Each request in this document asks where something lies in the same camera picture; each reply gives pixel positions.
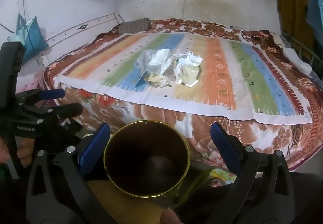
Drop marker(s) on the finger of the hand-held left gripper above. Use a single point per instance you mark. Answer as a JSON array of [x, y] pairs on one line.
[[68, 111], [50, 94]]

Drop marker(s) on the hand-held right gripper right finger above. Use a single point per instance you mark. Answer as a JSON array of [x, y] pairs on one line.
[[225, 149]]

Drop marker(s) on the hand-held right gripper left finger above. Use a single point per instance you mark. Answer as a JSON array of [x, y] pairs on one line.
[[94, 149]]

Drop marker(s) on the gold metal can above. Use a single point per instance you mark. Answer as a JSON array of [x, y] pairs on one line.
[[146, 158]]

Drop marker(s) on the clear plastic bag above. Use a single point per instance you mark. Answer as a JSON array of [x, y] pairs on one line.
[[145, 61]]

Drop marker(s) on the white paper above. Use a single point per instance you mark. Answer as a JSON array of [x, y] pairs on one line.
[[189, 60]]

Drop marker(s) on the person's left hand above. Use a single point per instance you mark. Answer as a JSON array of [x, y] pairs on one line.
[[24, 154]]

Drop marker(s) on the person's right hand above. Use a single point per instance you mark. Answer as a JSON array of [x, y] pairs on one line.
[[172, 217]]

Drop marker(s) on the pink cloth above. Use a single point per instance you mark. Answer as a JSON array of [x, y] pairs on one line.
[[35, 80]]

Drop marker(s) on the yellow plush cloth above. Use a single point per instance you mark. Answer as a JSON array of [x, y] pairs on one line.
[[113, 203]]

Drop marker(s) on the teal shopping bag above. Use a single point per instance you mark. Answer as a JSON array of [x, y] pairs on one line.
[[31, 35]]

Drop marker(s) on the striped colourful mat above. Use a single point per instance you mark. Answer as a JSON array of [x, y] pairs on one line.
[[222, 82]]

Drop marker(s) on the white metal headboard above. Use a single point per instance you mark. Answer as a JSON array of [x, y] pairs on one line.
[[75, 30]]

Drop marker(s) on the floral brown blanket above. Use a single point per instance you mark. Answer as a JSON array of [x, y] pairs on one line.
[[156, 115]]

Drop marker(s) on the grey pillow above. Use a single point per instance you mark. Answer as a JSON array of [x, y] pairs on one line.
[[133, 26]]

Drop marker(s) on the white folded cloth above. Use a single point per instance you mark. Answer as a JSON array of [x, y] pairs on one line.
[[296, 60]]

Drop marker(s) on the blue hanging cloth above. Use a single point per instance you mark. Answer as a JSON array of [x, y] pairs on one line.
[[315, 9]]

